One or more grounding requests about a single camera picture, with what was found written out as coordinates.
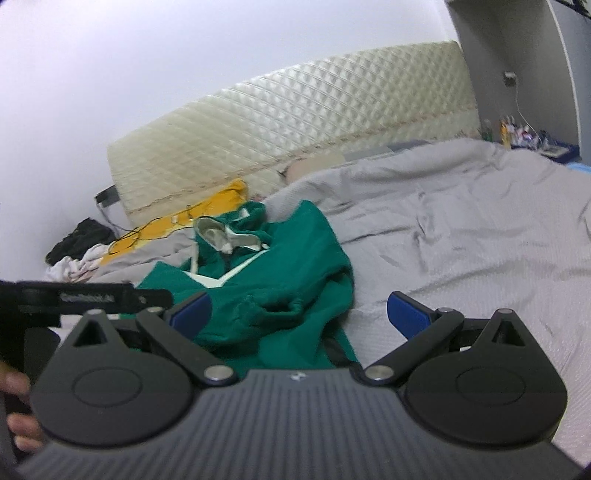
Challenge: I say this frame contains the grey bedside cabinet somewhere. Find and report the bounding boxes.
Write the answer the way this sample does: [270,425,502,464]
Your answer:
[445,0,591,148]

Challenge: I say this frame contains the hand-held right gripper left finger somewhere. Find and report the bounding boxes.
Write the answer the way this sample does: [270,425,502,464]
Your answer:
[60,291,238,387]

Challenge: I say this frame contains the white charger cable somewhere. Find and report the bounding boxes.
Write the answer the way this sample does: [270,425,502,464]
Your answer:
[512,85,539,139]

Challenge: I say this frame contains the black thin cable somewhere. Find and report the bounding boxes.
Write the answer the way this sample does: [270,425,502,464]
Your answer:
[107,203,208,257]

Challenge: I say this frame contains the grey bed sheet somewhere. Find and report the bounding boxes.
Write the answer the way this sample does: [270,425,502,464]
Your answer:
[92,138,591,467]

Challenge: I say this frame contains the green hoodie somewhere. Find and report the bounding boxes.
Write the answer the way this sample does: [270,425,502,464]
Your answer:
[119,199,361,370]

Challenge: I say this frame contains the small items on bedside shelf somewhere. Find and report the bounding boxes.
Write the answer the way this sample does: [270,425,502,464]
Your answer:
[480,115,580,162]

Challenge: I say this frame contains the person's left hand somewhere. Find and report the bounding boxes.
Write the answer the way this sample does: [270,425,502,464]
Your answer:
[0,360,45,466]

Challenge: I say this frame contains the black cloth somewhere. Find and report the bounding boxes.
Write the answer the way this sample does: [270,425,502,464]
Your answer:
[45,218,118,267]

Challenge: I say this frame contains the yellow printed blanket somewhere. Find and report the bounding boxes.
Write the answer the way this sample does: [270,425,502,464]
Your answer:
[99,180,250,268]

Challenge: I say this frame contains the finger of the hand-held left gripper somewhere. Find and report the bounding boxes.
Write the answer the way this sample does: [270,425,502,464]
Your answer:
[135,288,175,309]

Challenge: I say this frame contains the white crumpled cloth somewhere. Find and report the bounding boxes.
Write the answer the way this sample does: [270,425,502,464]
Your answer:
[46,244,112,282]

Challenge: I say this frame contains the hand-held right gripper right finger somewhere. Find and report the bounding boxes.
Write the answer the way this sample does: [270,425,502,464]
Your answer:
[362,290,532,387]

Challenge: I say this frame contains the cream quilted headboard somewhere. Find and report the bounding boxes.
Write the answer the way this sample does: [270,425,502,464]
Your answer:
[107,40,481,229]

